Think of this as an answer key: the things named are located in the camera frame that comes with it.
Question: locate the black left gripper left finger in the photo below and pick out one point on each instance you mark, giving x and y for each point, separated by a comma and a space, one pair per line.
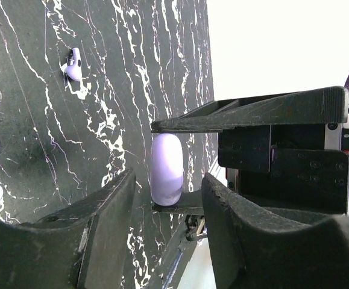
80, 246

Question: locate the purple charging case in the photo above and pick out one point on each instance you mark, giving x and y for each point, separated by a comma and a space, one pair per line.
167, 169

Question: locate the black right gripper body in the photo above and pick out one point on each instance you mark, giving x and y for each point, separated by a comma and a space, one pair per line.
301, 167

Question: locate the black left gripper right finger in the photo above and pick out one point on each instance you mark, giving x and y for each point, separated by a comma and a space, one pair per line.
252, 247

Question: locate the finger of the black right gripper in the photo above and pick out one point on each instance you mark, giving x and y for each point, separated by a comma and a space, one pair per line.
189, 203
318, 106

